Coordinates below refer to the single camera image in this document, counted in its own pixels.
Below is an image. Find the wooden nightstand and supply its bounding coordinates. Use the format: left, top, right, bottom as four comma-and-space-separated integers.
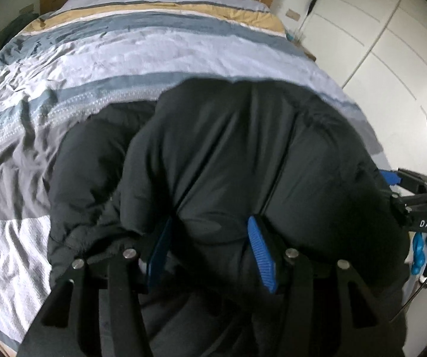
294, 37, 317, 62

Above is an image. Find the thin black cable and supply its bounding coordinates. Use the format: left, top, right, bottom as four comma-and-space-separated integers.
388, 243, 427, 324

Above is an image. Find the striped duvet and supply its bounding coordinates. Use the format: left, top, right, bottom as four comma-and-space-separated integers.
0, 0, 393, 357

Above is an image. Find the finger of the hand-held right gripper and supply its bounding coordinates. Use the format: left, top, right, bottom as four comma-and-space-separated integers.
379, 169, 427, 194
388, 192, 423, 224

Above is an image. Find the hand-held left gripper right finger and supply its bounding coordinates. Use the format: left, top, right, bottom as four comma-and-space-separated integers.
248, 216, 404, 357

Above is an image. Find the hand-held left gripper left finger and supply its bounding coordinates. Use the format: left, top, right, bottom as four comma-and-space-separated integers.
20, 217, 173, 357

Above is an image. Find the white wardrobe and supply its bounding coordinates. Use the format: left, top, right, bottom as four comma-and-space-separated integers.
298, 0, 427, 179

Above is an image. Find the black puffer coat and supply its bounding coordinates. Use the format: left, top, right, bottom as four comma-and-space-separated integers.
48, 78, 411, 357

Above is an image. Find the green cloth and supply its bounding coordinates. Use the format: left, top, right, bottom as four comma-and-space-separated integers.
0, 13, 40, 57

